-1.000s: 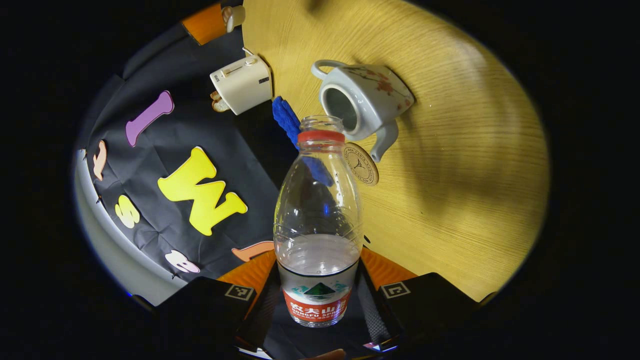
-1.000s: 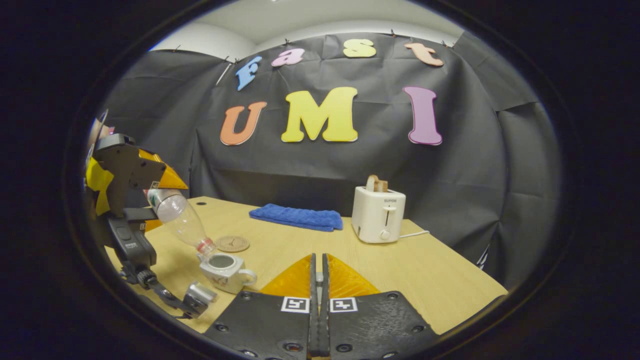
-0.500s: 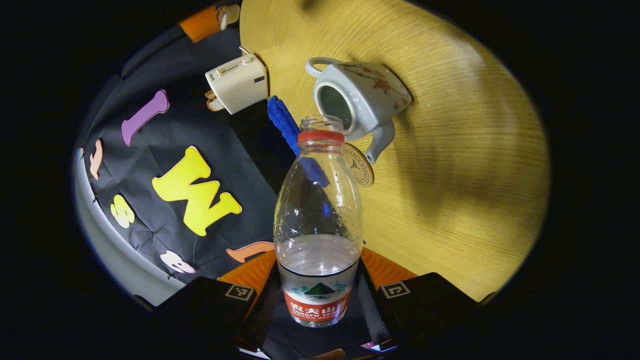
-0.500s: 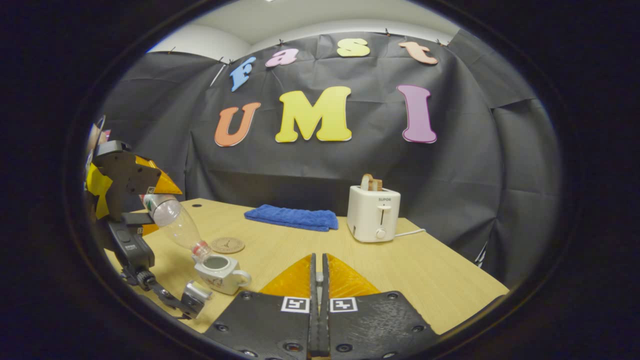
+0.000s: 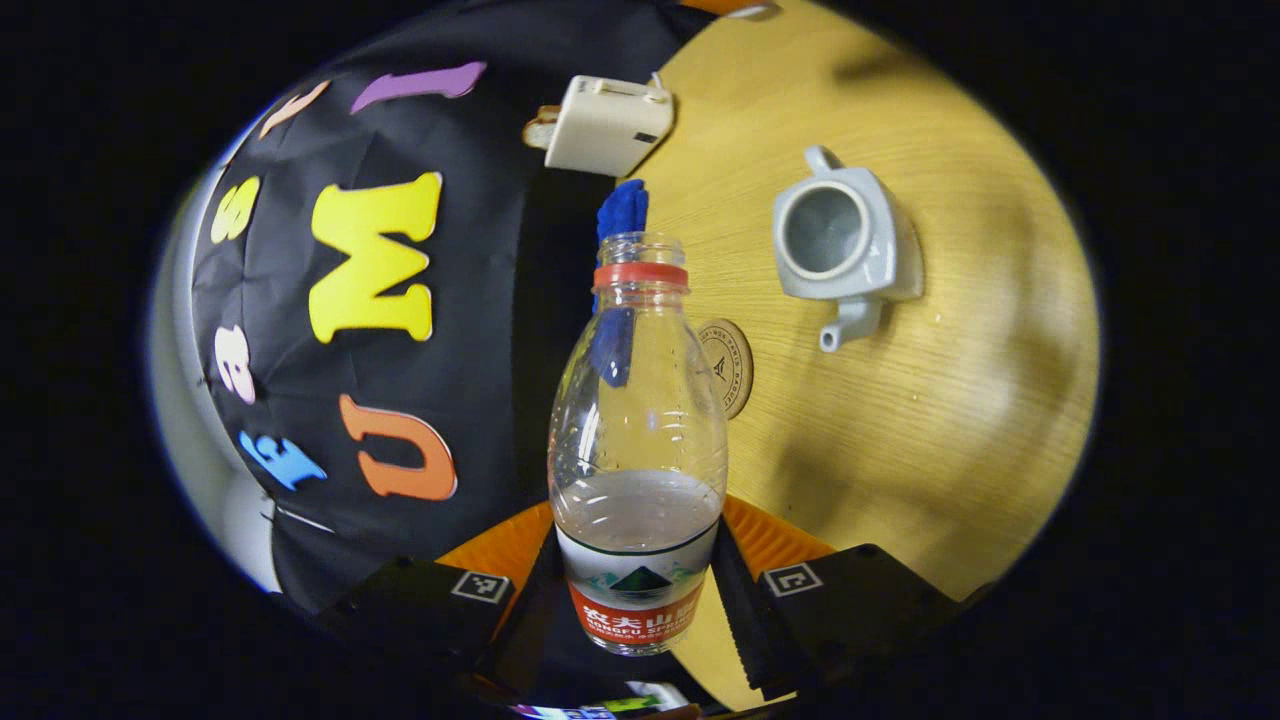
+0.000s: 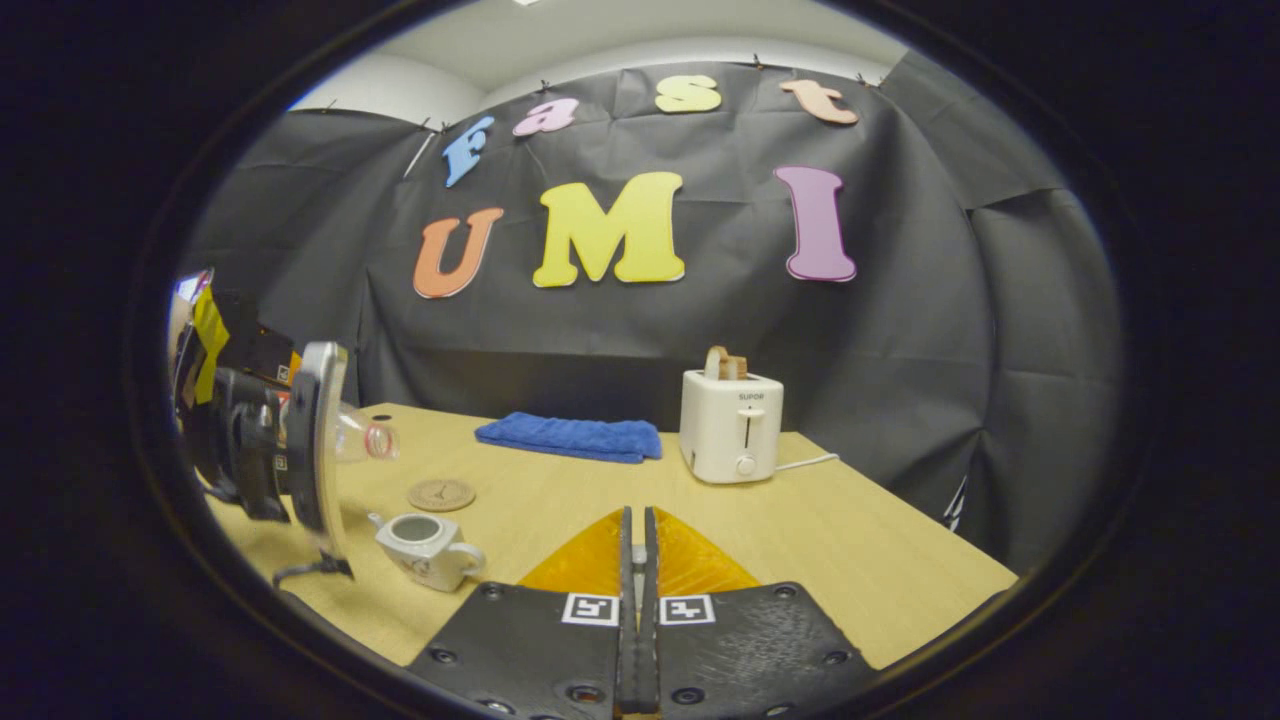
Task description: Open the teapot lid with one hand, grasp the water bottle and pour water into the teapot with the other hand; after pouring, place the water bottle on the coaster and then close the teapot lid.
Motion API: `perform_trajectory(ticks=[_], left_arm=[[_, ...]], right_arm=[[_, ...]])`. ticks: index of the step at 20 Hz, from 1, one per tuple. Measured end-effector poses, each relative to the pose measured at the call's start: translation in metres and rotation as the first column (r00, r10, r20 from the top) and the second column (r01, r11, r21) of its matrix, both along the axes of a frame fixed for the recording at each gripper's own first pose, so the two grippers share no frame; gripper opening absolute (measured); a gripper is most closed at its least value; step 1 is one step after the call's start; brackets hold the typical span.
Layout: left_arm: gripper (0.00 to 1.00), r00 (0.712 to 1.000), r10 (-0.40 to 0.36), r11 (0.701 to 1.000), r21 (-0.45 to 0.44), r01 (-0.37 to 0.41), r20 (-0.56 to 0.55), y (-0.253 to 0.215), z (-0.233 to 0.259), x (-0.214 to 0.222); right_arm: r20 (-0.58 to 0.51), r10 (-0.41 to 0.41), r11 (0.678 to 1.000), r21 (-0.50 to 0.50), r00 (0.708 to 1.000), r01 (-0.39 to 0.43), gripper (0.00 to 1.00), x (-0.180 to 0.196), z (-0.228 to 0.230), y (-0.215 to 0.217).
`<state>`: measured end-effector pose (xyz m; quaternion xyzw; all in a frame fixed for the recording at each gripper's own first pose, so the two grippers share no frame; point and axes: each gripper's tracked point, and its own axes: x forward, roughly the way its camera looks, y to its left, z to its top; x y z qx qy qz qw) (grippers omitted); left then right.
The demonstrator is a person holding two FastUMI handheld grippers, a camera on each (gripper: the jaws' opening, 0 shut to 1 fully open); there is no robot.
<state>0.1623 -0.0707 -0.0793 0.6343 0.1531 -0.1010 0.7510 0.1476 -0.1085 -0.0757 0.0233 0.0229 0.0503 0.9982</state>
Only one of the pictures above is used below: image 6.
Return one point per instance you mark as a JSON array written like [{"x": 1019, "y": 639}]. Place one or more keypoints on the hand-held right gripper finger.
[
  {"x": 648, "y": 650},
  {"x": 627, "y": 650}
]

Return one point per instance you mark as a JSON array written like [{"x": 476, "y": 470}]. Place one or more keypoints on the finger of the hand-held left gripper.
[
  {"x": 250, "y": 345},
  {"x": 315, "y": 440}
]

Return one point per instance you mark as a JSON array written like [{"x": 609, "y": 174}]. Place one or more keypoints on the clear plastic water bottle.
[{"x": 365, "y": 435}]

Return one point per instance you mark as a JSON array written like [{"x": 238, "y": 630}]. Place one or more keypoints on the white ceramic teacup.
[{"x": 430, "y": 555}]

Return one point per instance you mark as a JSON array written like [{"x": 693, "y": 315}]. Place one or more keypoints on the blue folded towel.
[{"x": 570, "y": 438}]

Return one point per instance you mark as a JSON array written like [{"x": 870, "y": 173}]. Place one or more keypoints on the black backdrop cloth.
[{"x": 880, "y": 300}]

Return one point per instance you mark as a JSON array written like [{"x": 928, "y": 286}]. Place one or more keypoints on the toast bread slice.
[
  {"x": 738, "y": 367},
  {"x": 715, "y": 362}
]

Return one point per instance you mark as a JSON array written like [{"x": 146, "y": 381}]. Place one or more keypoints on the white toaster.
[{"x": 730, "y": 425}]

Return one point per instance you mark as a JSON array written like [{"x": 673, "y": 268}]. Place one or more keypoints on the round wooden coaster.
[{"x": 441, "y": 495}]

